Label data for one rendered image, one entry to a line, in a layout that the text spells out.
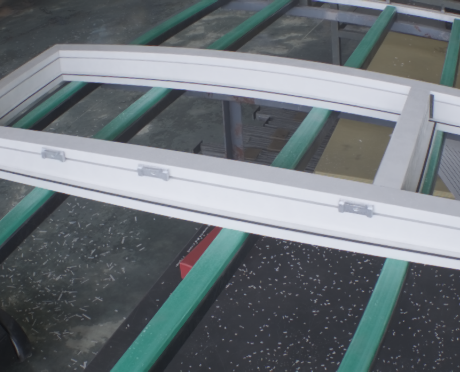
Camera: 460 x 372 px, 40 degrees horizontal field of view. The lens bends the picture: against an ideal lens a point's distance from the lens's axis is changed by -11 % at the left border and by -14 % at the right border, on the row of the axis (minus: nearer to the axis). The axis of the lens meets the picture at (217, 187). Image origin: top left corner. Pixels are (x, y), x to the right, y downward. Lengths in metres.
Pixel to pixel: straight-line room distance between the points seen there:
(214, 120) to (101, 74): 1.80
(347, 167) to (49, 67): 0.72
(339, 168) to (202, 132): 1.67
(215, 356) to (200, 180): 0.33
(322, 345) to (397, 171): 0.36
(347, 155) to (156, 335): 0.92
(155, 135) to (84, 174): 2.11
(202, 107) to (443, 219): 2.62
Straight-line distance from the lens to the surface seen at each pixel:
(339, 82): 1.30
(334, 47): 2.65
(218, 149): 2.32
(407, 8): 2.12
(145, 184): 1.02
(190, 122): 3.26
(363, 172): 1.55
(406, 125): 1.10
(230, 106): 1.55
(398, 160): 0.99
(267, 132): 2.41
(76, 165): 1.08
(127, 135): 1.30
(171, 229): 2.52
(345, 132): 1.72
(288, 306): 1.25
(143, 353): 0.78
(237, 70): 1.36
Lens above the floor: 1.41
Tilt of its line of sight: 31 degrees down
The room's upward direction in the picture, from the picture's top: 4 degrees counter-clockwise
